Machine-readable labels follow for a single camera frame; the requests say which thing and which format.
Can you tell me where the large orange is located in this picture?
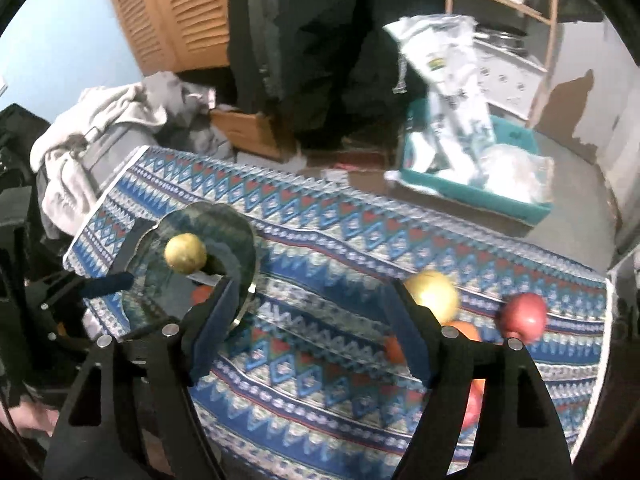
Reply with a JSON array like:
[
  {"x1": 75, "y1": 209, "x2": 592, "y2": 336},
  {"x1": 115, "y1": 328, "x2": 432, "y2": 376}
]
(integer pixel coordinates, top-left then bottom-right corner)
[{"x1": 449, "y1": 321, "x2": 482, "y2": 341}]

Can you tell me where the small tangerine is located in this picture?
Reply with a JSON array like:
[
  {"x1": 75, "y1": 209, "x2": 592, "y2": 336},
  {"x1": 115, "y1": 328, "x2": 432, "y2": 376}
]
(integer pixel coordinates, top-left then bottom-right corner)
[{"x1": 384, "y1": 336, "x2": 406, "y2": 365}]

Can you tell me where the dark red apple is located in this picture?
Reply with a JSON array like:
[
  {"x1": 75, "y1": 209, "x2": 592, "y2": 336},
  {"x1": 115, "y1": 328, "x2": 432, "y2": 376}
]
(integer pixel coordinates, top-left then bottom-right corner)
[{"x1": 461, "y1": 379, "x2": 485, "y2": 430}]

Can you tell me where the yellow apple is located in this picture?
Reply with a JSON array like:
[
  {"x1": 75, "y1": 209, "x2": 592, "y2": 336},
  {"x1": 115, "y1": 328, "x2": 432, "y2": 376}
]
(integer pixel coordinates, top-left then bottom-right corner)
[
  {"x1": 404, "y1": 271, "x2": 460, "y2": 324},
  {"x1": 164, "y1": 233, "x2": 207, "y2": 275}
]

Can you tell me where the small orange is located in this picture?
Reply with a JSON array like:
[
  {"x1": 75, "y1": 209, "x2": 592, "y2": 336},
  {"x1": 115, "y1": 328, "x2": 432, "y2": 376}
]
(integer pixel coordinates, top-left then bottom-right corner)
[{"x1": 191, "y1": 285, "x2": 214, "y2": 306}]

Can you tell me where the person's left hand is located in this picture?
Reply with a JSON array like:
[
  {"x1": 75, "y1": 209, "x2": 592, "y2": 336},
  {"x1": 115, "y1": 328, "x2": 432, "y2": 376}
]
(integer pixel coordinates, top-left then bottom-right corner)
[{"x1": 1, "y1": 401, "x2": 60, "y2": 437}]

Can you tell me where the dark glass bowl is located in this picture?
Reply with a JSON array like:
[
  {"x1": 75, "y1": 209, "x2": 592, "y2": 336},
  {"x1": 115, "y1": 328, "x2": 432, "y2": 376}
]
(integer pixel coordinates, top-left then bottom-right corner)
[{"x1": 122, "y1": 202, "x2": 258, "y2": 330}]

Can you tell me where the black suitcase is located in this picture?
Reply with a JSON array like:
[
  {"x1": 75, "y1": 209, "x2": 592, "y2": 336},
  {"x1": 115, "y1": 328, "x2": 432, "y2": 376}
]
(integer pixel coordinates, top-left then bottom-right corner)
[{"x1": 1, "y1": 104, "x2": 50, "y2": 242}]

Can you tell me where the blue patterned tablecloth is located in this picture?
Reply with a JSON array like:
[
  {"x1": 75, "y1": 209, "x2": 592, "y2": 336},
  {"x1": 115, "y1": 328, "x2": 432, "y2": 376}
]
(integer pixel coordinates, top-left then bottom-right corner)
[{"x1": 64, "y1": 148, "x2": 612, "y2": 479}]

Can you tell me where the pile of grey clothes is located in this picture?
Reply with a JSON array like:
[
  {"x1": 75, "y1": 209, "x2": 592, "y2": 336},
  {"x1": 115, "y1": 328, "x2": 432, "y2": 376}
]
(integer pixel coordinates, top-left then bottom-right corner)
[{"x1": 29, "y1": 72, "x2": 234, "y2": 240}]

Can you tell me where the clear plastic bag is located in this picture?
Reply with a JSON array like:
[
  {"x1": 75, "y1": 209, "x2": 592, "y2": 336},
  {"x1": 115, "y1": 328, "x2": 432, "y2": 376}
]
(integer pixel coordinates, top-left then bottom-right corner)
[{"x1": 478, "y1": 143, "x2": 554, "y2": 204}]

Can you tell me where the teal plastic crate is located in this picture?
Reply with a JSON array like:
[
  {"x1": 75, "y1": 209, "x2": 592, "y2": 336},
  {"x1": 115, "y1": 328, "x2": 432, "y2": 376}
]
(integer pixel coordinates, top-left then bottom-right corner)
[{"x1": 398, "y1": 98, "x2": 554, "y2": 226}]

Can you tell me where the white rice bag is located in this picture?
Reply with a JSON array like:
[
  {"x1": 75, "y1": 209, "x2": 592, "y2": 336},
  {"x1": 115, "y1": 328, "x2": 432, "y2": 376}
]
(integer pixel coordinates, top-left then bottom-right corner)
[{"x1": 384, "y1": 14, "x2": 497, "y2": 185}]

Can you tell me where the wooden drawer box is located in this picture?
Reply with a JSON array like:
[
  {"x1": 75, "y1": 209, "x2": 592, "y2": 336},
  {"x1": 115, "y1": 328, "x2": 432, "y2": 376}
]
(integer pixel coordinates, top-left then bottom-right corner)
[{"x1": 209, "y1": 110, "x2": 286, "y2": 162}]

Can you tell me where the white patterned storage box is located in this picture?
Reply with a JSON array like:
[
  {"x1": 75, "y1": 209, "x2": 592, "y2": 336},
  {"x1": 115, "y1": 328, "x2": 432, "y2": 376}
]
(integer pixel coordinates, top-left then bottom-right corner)
[{"x1": 474, "y1": 40, "x2": 547, "y2": 120}]

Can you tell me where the wooden louvered wardrobe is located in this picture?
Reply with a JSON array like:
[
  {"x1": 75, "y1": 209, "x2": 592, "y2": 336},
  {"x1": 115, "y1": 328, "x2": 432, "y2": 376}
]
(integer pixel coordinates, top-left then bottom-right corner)
[{"x1": 111, "y1": 0, "x2": 230, "y2": 75}]

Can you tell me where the black hanging coat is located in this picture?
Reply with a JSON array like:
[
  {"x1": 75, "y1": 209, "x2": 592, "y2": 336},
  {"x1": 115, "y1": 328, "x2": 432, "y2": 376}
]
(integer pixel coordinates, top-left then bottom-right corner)
[{"x1": 228, "y1": 0, "x2": 445, "y2": 151}]

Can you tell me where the steel pot on box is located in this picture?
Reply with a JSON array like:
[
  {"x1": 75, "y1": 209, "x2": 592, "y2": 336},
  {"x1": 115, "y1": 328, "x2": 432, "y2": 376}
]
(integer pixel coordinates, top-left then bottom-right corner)
[{"x1": 474, "y1": 28, "x2": 527, "y2": 56}]

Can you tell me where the wooden shelf rack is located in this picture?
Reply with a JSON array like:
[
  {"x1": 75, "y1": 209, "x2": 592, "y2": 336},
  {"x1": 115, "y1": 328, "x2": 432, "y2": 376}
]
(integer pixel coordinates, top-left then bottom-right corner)
[{"x1": 445, "y1": 0, "x2": 559, "y2": 125}]

